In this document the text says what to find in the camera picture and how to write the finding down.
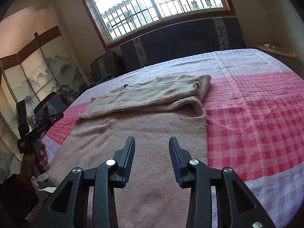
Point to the barred window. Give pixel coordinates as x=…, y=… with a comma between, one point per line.
x=154, y=2

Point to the dark chair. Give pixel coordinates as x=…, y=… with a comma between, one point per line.
x=52, y=102

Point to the pink checked bedsheet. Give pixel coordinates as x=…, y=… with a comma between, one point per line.
x=249, y=114

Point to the person's left hand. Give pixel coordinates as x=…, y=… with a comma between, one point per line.
x=44, y=158

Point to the painted folding screen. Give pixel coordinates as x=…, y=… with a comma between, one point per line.
x=35, y=71

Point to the person's left forearm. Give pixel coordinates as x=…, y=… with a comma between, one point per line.
x=16, y=194

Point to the dark upholstered headboard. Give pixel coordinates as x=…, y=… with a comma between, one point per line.
x=180, y=38

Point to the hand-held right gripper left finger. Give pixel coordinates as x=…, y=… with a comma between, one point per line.
x=129, y=163

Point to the dark patterned armchair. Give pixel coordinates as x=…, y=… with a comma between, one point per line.
x=104, y=64

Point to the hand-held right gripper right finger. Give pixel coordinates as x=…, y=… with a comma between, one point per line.
x=175, y=166

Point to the wooden side table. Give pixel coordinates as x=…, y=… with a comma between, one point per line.
x=277, y=51

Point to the beige knitted sweater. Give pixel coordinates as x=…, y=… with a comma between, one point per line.
x=152, y=128

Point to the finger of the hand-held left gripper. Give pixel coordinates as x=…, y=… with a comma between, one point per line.
x=55, y=118

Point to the white charger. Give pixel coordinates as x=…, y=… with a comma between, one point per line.
x=266, y=45

